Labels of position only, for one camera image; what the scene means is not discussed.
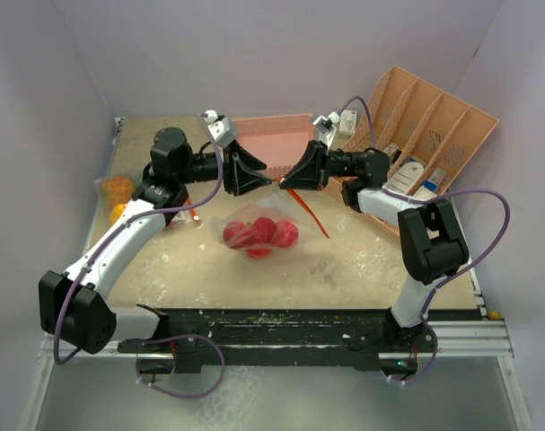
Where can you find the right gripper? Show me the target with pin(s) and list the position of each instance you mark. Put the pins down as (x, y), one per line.
(312, 171)

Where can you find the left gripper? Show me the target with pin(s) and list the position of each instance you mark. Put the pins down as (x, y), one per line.
(240, 171)

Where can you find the pink plastic basket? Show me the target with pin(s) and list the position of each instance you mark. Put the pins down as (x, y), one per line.
(278, 141)

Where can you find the clear zip bag red apples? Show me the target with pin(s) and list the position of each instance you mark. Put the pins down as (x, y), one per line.
(279, 221)

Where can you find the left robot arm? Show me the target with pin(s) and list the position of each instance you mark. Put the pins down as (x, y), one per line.
(73, 303)

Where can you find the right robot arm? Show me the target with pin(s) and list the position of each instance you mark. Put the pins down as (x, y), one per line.
(432, 244)

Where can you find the fake pineapple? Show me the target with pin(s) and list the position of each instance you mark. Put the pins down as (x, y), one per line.
(117, 190)

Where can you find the fake yellow pepper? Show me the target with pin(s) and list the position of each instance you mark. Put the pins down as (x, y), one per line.
(116, 212)

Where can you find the small white box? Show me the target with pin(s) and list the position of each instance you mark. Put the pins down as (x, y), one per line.
(347, 124)

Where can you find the orange desk file organizer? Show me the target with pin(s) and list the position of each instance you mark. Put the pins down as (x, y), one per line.
(415, 121)

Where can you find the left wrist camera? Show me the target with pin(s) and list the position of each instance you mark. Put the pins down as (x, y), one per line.
(221, 130)

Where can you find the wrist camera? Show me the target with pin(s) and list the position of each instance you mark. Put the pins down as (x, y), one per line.
(221, 130)
(326, 128)

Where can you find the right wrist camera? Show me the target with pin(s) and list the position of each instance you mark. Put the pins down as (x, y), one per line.
(326, 128)

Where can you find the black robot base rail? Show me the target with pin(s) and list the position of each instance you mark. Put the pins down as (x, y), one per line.
(366, 340)

